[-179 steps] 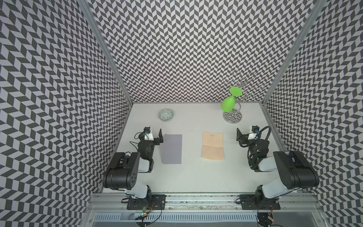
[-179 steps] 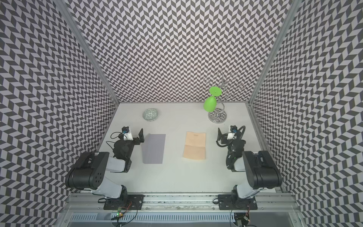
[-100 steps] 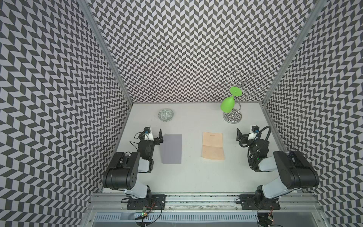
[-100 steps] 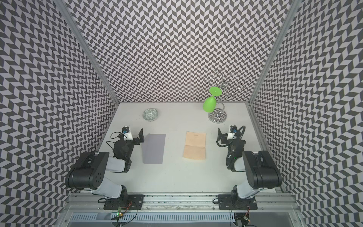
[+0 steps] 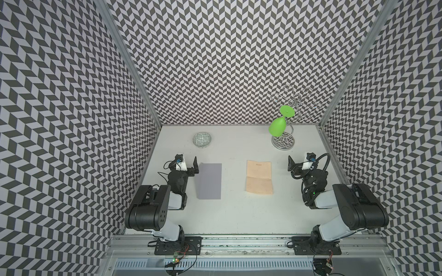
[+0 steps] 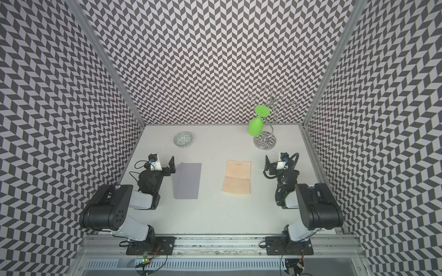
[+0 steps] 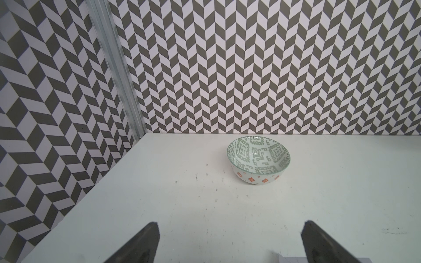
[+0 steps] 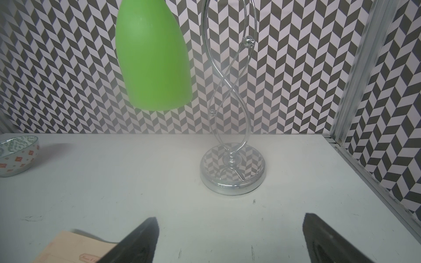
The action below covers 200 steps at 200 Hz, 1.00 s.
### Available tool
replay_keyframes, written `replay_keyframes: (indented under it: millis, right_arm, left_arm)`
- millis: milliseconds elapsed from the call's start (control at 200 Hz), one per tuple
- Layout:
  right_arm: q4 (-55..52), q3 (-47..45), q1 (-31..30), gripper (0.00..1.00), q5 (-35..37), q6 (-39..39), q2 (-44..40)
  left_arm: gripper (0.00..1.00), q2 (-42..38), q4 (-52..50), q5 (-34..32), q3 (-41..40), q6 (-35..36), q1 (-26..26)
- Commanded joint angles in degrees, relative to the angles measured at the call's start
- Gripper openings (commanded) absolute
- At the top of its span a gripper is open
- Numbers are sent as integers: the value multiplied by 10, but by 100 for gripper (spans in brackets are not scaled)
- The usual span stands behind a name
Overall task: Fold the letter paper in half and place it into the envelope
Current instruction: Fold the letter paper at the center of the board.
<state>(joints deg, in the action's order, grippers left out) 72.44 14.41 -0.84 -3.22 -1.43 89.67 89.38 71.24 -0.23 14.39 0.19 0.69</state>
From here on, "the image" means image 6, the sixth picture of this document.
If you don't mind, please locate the left small circuit board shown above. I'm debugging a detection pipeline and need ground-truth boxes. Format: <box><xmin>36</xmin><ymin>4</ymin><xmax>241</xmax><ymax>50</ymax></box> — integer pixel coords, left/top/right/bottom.
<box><xmin>135</xmin><ymin>254</ymin><xmax>156</xmax><ymax>270</ymax></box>

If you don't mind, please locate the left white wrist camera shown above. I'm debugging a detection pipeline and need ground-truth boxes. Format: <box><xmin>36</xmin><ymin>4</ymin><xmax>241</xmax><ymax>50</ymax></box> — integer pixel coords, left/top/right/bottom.
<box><xmin>147</xmin><ymin>154</ymin><xmax>162</xmax><ymax>171</ymax></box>

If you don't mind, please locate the small circuit board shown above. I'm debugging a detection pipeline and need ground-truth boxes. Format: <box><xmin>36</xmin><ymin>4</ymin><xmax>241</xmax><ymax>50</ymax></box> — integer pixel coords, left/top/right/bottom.
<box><xmin>135</xmin><ymin>254</ymin><xmax>156</xmax><ymax>270</ymax></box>
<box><xmin>284</xmin><ymin>258</ymin><xmax>305</xmax><ymax>276</ymax></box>

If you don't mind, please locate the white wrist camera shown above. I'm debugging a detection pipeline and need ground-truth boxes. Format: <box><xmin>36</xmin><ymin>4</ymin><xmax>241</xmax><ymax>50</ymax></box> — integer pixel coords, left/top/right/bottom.
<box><xmin>147</xmin><ymin>154</ymin><xmax>162</xmax><ymax>171</ymax></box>
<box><xmin>276</xmin><ymin>152</ymin><xmax>290</xmax><ymax>170</ymax></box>

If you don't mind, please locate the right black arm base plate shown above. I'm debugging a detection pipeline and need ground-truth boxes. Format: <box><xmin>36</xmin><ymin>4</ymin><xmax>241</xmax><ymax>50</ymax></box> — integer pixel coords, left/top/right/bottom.
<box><xmin>265</xmin><ymin>236</ymin><xmax>314</xmax><ymax>256</ymax></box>

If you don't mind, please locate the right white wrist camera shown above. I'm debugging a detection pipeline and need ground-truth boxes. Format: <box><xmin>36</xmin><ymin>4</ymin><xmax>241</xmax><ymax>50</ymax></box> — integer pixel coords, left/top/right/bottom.
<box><xmin>276</xmin><ymin>152</ymin><xmax>290</xmax><ymax>170</ymax></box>

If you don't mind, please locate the left black camera cable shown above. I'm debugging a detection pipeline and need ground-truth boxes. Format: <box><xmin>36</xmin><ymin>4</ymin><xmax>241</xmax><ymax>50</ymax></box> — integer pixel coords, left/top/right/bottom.
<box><xmin>129</xmin><ymin>159</ymin><xmax>156</xmax><ymax>184</ymax></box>

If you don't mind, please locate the right black corrugated cable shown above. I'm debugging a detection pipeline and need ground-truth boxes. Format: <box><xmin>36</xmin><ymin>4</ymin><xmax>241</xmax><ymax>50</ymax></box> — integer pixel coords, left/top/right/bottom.
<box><xmin>263</xmin><ymin>152</ymin><xmax>300</xmax><ymax>180</ymax></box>

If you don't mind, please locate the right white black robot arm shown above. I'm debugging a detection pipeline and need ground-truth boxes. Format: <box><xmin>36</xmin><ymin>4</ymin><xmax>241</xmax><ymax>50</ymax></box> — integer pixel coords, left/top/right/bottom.
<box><xmin>263</xmin><ymin>152</ymin><xmax>344</xmax><ymax>250</ymax></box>

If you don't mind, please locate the small patterned ceramic dish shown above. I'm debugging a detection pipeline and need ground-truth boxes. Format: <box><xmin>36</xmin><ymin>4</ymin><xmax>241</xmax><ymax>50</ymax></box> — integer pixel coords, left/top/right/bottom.
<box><xmin>173</xmin><ymin>132</ymin><xmax>193</xmax><ymax>148</ymax></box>

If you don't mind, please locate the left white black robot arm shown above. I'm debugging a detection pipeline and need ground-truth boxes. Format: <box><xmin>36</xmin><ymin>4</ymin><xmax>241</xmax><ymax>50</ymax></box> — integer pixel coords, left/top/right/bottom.
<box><xmin>79</xmin><ymin>154</ymin><xmax>176</xmax><ymax>244</ymax></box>

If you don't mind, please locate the aluminium front rail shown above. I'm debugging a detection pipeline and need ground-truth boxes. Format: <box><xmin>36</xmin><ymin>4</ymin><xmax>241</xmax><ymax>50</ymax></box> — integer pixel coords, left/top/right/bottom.
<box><xmin>76</xmin><ymin>234</ymin><xmax>366</xmax><ymax>259</ymax></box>

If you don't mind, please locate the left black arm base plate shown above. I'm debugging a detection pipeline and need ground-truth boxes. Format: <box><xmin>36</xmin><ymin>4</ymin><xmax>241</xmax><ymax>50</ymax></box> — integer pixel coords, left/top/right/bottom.
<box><xmin>126</xmin><ymin>236</ymin><xmax>176</xmax><ymax>256</ymax></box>

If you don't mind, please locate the green plastic wine glass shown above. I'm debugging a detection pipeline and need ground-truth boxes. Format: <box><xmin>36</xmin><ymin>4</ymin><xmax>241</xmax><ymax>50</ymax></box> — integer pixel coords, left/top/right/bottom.
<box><xmin>247</xmin><ymin>105</ymin><xmax>270</xmax><ymax>137</ymax></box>

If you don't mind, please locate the right small circuit board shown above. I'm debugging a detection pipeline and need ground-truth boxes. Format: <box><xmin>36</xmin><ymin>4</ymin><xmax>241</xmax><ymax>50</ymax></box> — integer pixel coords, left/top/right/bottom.
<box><xmin>284</xmin><ymin>258</ymin><xmax>305</xmax><ymax>276</ymax></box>

